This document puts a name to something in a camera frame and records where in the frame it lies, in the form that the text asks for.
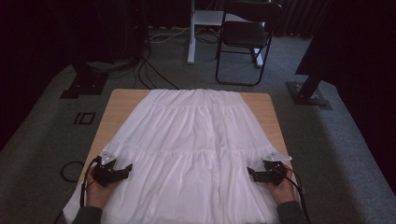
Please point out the black stand with square base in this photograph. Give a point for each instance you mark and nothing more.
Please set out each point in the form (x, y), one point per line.
(85, 84)

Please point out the person's right hand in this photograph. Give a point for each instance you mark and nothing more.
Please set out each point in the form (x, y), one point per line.
(285, 193)

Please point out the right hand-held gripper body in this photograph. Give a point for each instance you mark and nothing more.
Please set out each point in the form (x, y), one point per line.
(274, 174)

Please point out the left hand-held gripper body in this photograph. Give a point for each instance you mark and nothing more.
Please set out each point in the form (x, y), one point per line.
(104, 174)

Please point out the black floor tape marks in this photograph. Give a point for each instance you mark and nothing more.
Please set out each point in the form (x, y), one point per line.
(84, 118)

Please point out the white pleated skirt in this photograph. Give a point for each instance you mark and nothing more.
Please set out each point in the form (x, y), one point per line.
(193, 140)

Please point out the black slanted stand with base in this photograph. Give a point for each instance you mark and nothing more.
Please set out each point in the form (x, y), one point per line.
(306, 93)

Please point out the black folding chair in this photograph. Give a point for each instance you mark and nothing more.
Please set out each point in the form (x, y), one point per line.
(244, 34)

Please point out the white desk frame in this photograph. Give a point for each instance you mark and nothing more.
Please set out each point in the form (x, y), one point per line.
(192, 40)

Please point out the person's left hand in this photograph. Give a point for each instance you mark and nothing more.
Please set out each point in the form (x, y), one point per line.
(96, 196)

